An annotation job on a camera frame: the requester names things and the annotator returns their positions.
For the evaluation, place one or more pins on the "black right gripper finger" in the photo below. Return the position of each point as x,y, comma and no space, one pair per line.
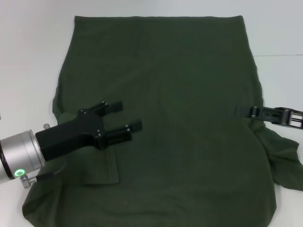
272,114

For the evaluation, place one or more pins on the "dark green shirt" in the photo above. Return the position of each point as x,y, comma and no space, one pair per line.
165,82

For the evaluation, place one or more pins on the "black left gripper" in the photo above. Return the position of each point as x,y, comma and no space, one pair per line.
71,134

